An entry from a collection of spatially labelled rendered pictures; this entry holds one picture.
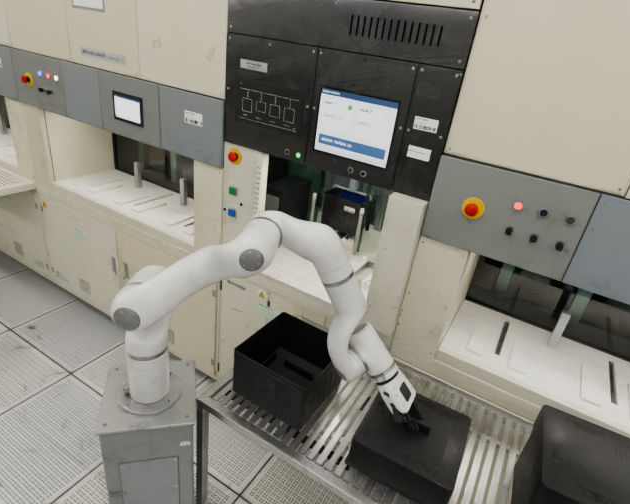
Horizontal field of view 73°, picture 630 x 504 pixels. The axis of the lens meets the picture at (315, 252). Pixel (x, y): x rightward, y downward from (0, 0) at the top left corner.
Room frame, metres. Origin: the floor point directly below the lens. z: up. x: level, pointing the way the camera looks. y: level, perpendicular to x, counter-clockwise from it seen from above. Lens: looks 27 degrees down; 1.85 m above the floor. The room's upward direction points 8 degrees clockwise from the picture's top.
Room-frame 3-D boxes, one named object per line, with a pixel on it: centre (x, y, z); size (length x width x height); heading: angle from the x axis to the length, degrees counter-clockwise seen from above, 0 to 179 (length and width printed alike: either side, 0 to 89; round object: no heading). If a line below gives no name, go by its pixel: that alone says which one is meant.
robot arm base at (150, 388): (0.98, 0.46, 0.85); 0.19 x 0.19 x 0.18
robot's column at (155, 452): (0.98, 0.46, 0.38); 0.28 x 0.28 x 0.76; 18
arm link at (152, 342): (1.01, 0.46, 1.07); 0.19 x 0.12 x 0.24; 0
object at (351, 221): (2.14, -0.15, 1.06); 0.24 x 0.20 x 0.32; 63
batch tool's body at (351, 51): (1.92, -0.15, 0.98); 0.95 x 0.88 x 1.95; 153
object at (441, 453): (0.90, -0.36, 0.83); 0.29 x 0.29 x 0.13; 65
